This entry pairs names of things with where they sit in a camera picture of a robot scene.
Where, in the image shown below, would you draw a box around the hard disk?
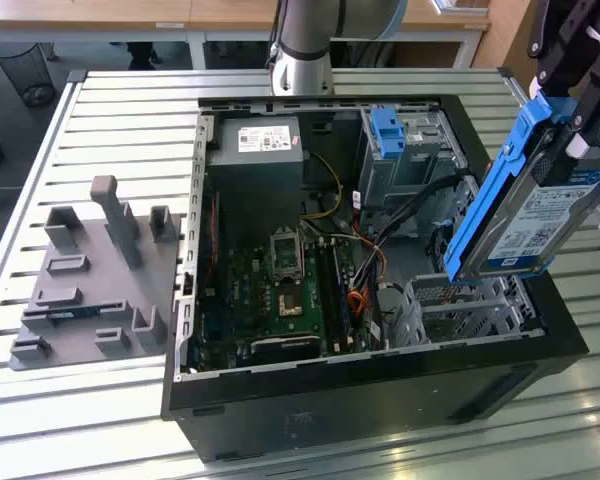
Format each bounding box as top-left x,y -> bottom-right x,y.
442,92 -> 600,287

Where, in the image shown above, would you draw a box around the metal disk bay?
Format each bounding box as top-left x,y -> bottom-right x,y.
392,272 -> 546,351

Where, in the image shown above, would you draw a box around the black RAM slot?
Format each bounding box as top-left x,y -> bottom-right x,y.
314,237 -> 334,357

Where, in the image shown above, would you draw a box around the wooden side panel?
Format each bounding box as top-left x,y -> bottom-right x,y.
472,0 -> 544,84

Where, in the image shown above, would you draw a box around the metal drive cage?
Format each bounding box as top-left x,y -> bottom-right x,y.
357,107 -> 469,236

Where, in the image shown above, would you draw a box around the blue drive latch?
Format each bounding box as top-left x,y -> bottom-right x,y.
371,107 -> 406,159

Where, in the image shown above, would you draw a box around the black RAM stick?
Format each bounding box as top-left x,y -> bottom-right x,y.
329,239 -> 354,351

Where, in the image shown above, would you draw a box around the wooden desk white legs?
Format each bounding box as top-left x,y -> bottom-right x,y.
187,0 -> 492,70
0,0 -> 192,45

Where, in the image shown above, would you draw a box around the grey power supply unit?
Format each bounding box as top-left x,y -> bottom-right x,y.
205,115 -> 307,239

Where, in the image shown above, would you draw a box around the CPU socket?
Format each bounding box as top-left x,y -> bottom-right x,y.
268,227 -> 306,284

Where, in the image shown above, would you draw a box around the gold framed chipset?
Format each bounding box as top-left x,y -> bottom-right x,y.
278,293 -> 304,318

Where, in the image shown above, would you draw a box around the green motherboard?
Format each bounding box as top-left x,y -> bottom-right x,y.
194,219 -> 381,371

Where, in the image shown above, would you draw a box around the black expansion card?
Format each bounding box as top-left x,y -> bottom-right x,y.
237,332 -> 322,367

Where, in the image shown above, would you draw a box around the black open PC case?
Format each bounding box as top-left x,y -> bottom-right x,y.
159,93 -> 590,464

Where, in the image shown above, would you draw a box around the grey parts rack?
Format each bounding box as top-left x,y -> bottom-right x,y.
8,174 -> 189,372

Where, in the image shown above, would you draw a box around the black mesh wastebasket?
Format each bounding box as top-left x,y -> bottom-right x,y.
0,41 -> 57,107

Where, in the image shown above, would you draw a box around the green RAM stick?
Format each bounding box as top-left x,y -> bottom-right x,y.
44,309 -> 101,322

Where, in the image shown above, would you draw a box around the black wire bundle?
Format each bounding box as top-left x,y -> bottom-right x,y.
369,172 -> 481,251

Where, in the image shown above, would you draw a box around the yellow wire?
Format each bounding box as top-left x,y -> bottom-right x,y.
299,152 -> 344,221

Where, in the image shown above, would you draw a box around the orange wire bundle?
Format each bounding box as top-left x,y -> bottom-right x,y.
347,234 -> 389,316

